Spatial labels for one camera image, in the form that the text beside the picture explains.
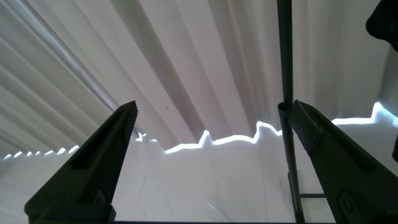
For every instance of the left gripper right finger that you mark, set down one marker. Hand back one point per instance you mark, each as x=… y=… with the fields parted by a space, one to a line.
x=357 y=186

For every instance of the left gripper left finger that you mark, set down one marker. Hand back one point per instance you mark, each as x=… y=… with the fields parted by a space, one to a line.
x=84 y=186

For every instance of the black shorts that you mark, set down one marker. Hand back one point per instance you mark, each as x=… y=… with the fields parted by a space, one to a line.
x=385 y=21

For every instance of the black clothes rack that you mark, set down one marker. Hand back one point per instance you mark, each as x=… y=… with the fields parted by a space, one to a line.
x=285 y=46

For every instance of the white curtain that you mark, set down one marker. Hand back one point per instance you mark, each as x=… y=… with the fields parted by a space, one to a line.
x=155 y=62

